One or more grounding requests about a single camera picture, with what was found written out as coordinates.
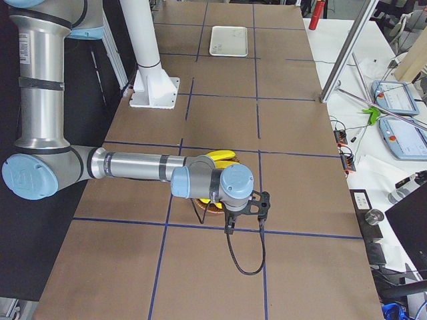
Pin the orange black connector block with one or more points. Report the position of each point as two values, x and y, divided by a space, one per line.
341 137

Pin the far blue teach pendant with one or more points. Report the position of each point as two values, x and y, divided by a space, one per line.
394 96

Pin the white support column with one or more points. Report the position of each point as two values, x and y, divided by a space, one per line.
153 87

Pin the blue teach pendant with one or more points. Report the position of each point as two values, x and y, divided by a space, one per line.
394 96
406 142

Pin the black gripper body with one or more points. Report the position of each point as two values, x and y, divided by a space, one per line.
231 222

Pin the metal cylinder weight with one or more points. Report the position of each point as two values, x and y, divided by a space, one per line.
374 217

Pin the white plastic tray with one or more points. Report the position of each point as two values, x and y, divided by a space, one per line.
228 41

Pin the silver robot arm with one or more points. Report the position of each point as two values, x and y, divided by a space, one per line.
46 162

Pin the aluminium frame post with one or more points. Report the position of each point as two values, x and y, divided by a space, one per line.
347 48

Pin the red cylinder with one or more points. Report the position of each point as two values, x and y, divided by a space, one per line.
317 13

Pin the green clip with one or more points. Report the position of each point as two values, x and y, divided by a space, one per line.
374 115

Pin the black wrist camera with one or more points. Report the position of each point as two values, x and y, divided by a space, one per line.
258 204

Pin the black monitor corner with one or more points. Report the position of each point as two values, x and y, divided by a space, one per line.
407 219

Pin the brown wicker basket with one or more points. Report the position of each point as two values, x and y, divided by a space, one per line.
216 207

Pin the near blue teach pendant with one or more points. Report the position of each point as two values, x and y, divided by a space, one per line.
406 142

